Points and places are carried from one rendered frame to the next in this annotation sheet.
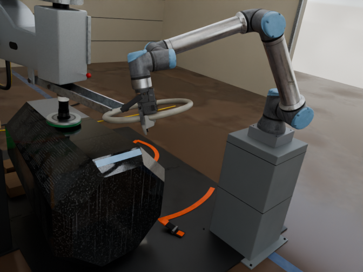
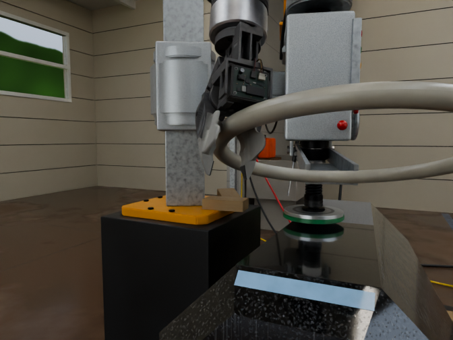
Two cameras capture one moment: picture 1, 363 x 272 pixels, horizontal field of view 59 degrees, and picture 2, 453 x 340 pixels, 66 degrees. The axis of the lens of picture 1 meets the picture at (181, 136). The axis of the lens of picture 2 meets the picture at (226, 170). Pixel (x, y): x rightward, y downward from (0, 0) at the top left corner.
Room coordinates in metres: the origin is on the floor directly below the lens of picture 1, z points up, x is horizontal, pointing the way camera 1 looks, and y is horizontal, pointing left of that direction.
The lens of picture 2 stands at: (1.25, -0.31, 1.11)
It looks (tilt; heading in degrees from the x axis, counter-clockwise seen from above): 5 degrees down; 71
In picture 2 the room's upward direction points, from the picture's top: straight up
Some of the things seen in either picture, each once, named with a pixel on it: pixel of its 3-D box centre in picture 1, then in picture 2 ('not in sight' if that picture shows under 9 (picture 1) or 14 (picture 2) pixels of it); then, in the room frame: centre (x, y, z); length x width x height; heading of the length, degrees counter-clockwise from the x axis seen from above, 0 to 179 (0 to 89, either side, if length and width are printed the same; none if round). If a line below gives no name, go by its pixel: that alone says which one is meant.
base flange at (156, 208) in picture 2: not in sight; (186, 205); (1.62, 1.44, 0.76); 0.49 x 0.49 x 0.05; 45
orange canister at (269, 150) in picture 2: not in sight; (267, 147); (3.24, 3.83, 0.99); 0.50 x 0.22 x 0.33; 46
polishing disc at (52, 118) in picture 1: (64, 117); (313, 211); (1.96, 0.78, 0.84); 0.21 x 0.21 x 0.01
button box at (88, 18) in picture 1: (84, 39); (353, 65); (2.03, 0.67, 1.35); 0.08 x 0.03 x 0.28; 62
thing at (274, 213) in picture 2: not in sight; (285, 189); (3.47, 3.77, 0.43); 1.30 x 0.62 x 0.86; 46
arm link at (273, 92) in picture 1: (278, 102); not in sight; (2.05, -0.60, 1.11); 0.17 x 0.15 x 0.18; 25
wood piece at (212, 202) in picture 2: not in sight; (225, 203); (1.76, 1.22, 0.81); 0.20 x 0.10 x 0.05; 143
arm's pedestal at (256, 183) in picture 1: (255, 190); not in sight; (2.06, -0.59, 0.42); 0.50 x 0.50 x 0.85; 46
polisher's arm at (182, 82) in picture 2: not in sight; (224, 93); (1.82, 1.41, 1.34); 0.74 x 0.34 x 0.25; 174
